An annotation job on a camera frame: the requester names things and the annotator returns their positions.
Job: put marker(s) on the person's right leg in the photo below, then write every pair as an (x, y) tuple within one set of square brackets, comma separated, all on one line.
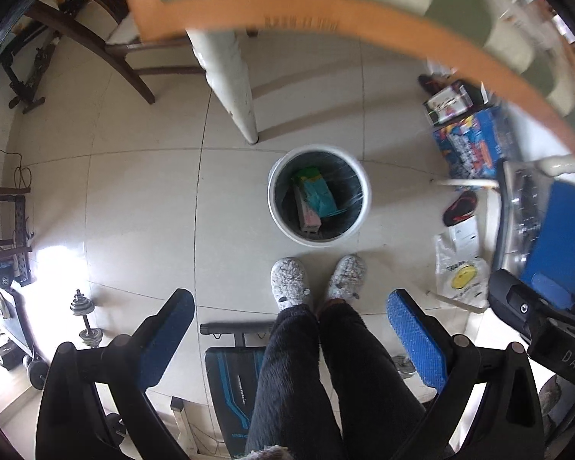
[(364, 383)]

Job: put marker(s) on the black wheeled exercise machine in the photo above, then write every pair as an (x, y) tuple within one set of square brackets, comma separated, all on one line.
[(17, 326)]

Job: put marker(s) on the red black slipper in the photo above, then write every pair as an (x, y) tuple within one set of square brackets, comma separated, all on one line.
[(460, 206)]

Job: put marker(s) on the dark wooden stool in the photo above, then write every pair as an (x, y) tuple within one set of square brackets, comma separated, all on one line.
[(5, 230)]

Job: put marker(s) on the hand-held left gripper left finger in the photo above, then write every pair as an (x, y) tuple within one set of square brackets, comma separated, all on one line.
[(167, 340)]

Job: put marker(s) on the white trash bin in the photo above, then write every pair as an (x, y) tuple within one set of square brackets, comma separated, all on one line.
[(350, 177)]

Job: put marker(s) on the black blue weight bench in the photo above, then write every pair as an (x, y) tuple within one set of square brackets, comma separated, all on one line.
[(225, 393)]

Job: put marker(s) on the blue flat panel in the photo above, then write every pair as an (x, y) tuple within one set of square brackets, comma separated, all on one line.
[(560, 230)]

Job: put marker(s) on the person's left leg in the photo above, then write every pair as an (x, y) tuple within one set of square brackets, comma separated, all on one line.
[(282, 383)]

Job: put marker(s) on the brown wooden chair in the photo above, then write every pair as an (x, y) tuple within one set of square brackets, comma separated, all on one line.
[(100, 43)]

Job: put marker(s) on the grey fluffy slipper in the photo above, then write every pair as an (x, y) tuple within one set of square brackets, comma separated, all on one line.
[(347, 275), (289, 280)]

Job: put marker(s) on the person's leg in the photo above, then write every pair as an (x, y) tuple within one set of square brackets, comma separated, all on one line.
[(282, 383), (364, 383)]

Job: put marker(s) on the white bag with yellow face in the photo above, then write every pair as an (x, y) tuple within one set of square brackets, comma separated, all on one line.
[(462, 273)]

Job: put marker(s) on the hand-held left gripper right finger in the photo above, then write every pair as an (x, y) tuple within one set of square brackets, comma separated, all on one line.
[(417, 340)]

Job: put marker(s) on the black exercise frame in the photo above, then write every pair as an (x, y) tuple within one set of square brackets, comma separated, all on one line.
[(28, 72)]

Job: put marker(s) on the round checkered table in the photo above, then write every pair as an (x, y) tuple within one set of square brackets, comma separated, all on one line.
[(316, 9)]

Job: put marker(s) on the colourful blue box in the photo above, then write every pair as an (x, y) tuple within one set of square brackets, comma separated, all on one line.
[(469, 143)]

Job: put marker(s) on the black red shoe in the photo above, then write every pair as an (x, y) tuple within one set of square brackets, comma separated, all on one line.
[(429, 84)]

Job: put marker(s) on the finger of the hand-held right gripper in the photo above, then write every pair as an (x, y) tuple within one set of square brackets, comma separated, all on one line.
[(553, 292)]

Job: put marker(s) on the pink flat packet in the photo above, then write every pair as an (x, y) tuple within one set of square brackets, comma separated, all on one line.
[(309, 220)]

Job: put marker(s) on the metal dumbbell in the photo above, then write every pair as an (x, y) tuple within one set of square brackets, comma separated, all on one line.
[(84, 316)]

